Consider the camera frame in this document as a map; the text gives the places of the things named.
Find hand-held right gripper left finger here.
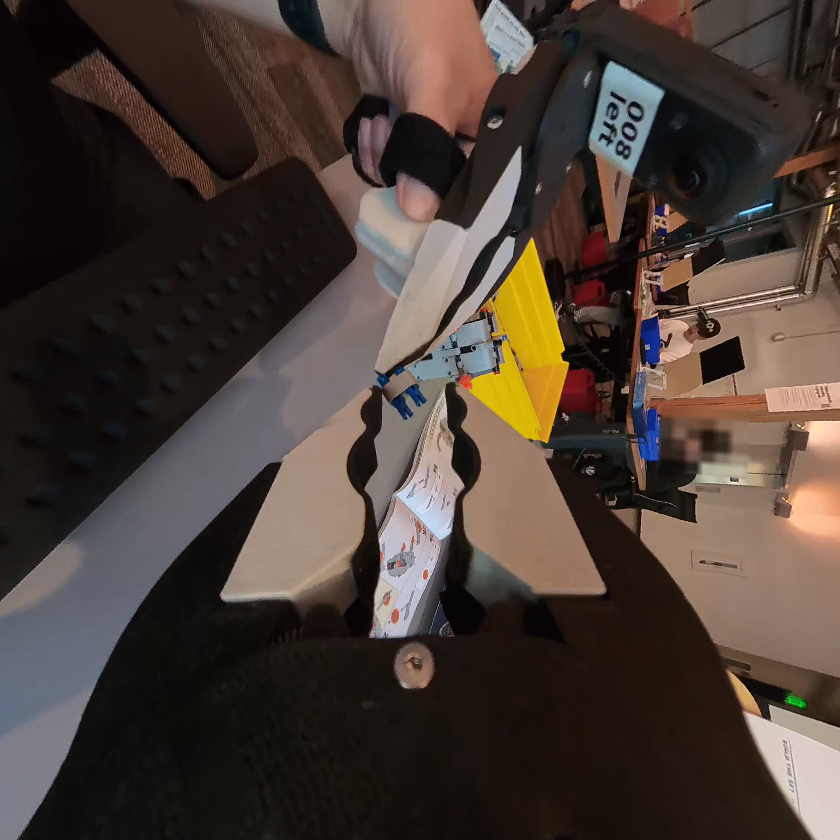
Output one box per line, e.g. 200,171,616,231
220,387,385,634

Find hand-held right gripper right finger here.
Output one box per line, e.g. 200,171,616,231
441,382,608,634

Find black dimpled armrest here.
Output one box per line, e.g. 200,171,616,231
0,157,358,598

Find instruction booklet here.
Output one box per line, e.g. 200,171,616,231
369,387,463,639

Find red storage bin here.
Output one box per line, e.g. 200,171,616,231
571,230,614,303
564,367,614,414

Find grey toy robot model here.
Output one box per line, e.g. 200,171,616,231
410,308,509,389

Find dark smooth armrest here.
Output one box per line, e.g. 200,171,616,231
66,0,258,179

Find white instruction poster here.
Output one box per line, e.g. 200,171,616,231
745,712,840,840

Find grey desk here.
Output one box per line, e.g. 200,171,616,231
0,157,473,840

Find person's left hand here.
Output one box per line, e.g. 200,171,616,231
328,0,501,224

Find black wall device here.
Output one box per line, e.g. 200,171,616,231
748,682,815,711

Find grey beam with blue pins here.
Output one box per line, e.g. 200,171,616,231
375,366,424,421

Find wooden post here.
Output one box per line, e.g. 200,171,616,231
656,392,840,422

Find black wrist band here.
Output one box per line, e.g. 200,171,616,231
279,0,337,55

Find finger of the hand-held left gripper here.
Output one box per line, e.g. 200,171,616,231
374,147,527,391
420,230,526,368

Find tan rounded board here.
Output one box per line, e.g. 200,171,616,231
722,669,775,729

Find yellow plastic bin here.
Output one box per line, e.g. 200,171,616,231
469,236,571,442

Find long wooden table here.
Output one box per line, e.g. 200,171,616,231
623,193,667,493

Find silver wall pipes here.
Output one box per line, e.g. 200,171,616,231
682,197,829,317

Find white paper notice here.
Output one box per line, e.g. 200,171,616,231
764,384,840,413

